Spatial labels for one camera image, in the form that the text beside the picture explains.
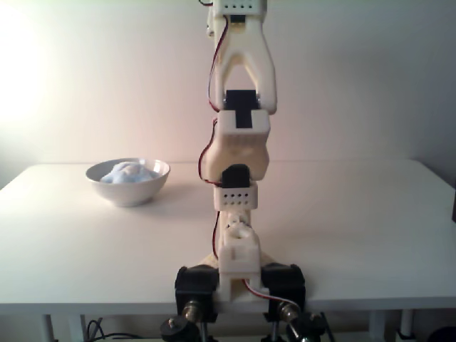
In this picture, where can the black table clamp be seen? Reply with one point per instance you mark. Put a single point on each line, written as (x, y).
(196, 285)
(285, 281)

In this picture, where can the skyblue plush doll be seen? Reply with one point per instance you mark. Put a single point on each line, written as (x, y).
(126, 174)

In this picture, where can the white table leg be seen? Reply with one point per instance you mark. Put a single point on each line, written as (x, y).
(377, 327)
(76, 327)

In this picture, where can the white ceramic bowl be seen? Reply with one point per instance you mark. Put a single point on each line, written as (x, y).
(126, 194)

